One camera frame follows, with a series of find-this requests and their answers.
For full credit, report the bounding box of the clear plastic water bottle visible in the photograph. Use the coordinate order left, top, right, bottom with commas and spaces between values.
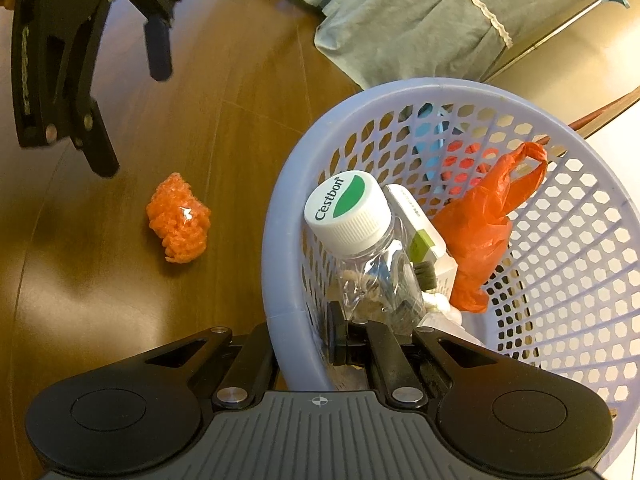
303, 172, 427, 342

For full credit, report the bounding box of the white and green carton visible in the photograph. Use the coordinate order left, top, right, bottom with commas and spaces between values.
384, 183, 459, 294

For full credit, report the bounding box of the red plastic bag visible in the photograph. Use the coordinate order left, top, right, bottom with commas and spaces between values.
431, 141, 549, 314

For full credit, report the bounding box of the lavender plastic mesh basket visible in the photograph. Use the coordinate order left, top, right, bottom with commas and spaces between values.
261, 77, 640, 480

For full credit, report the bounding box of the blue dustpan with metal handle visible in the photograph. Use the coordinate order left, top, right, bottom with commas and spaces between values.
412, 0, 632, 163

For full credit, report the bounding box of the grey-green bed skirt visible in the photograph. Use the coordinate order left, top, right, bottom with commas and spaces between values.
314, 0, 612, 92

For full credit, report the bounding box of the orange foam fruit net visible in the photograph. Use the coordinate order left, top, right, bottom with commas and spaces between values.
145, 172, 212, 264

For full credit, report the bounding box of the red broom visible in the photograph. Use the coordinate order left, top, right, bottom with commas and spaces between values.
440, 85, 640, 188

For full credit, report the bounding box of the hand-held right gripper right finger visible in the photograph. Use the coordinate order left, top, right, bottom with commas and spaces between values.
324, 301, 502, 409

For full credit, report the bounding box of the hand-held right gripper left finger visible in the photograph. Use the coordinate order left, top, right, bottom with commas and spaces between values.
136, 323, 277, 408

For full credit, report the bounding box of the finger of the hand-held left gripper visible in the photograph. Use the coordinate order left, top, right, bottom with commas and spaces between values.
64, 0, 121, 179
106, 0, 184, 84

